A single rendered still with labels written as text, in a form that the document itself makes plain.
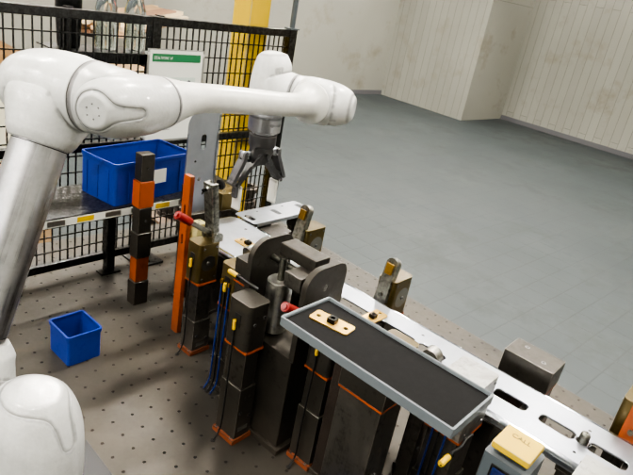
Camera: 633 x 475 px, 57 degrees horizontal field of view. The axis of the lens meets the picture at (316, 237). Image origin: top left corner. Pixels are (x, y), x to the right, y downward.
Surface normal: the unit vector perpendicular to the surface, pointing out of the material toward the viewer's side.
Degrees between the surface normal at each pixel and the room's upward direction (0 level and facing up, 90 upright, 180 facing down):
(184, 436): 0
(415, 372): 0
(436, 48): 90
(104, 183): 90
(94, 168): 90
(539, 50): 90
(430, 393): 0
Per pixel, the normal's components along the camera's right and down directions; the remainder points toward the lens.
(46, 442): 0.69, 0.04
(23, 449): 0.29, 0.11
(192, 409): 0.17, -0.91
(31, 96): -0.29, 0.02
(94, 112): -0.22, 0.32
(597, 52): -0.71, 0.16
